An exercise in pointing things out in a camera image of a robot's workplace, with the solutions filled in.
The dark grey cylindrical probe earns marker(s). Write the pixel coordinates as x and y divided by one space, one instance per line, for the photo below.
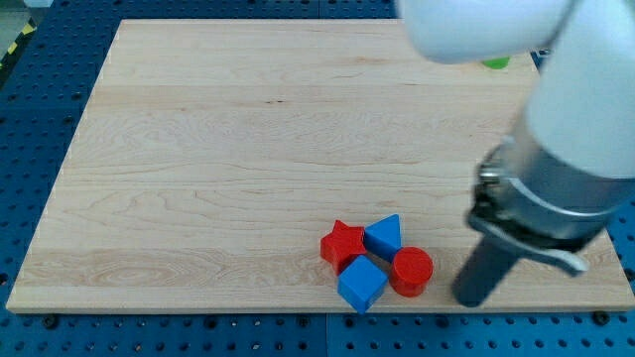
485 268

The silver tool flange mount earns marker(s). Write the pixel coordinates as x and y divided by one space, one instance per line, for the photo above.
540 207

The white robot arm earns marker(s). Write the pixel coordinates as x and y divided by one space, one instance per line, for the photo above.
583 106

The blue cube block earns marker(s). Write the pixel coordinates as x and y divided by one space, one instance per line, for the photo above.
361 284

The red cylinder block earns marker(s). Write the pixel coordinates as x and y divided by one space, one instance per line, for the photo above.
411 270

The blue triangle block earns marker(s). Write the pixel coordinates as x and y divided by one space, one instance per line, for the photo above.
384 237

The red star block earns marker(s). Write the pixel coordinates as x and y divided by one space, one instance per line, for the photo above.
342 245

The green block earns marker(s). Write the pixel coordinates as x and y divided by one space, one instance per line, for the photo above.
498 63

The light wooden board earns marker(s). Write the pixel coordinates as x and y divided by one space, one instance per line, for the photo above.
213 155

